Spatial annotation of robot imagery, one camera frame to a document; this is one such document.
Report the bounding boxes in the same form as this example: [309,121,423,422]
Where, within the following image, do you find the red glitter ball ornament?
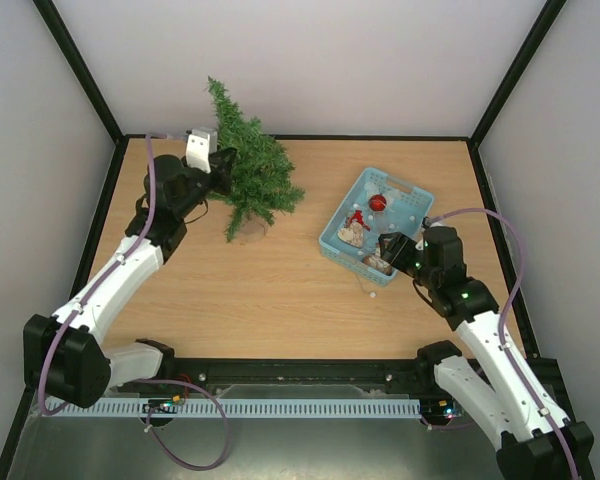
[368,194,387,212]

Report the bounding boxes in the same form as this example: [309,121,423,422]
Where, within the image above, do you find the white ball fairy light string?
[348,179,431,300]

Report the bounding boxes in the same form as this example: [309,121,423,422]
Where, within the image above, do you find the black frame post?
[469,0,567,150]
[33,0,124,144]

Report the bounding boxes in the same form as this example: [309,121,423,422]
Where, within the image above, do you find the round wooden tree base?
[235,217,269,244]

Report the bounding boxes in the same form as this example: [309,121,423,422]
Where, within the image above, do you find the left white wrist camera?
[185,127,218,173]

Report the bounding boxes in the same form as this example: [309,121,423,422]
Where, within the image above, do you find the black frame post left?
[33,0,124,144]

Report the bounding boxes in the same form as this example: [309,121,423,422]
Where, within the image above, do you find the black frame post right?
[469,0,567,150]

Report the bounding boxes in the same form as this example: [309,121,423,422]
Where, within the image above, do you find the small green christmas tree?
[207,77,305,242]

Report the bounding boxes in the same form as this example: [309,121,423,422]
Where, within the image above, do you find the light blue slotted cable duct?
[57,397,421,419]

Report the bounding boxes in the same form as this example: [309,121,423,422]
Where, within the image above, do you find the wooden heart ornament red bow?
[337,210,371,248]

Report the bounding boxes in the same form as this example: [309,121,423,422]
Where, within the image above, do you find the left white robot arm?
[23,148,237,408]

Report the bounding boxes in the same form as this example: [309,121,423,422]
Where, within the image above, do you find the gingerbread man ornament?
[362,245,393,276]

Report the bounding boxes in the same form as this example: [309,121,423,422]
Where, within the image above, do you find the light blue plastic basket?
[319,167,435,287]

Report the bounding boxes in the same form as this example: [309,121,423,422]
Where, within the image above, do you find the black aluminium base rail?
[114,357,561,396]

